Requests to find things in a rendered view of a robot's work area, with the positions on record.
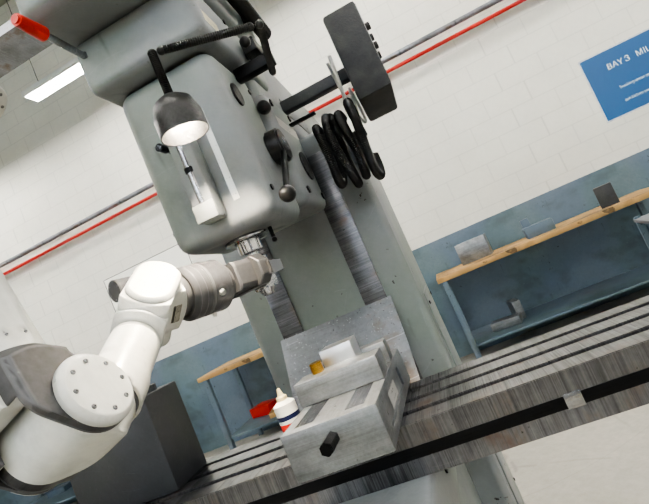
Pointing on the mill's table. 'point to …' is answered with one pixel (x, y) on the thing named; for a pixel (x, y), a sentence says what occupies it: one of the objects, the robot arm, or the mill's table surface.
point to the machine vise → (350, 422)
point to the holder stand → (146, 455)
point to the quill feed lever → (279, 148)
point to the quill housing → (231, 116)
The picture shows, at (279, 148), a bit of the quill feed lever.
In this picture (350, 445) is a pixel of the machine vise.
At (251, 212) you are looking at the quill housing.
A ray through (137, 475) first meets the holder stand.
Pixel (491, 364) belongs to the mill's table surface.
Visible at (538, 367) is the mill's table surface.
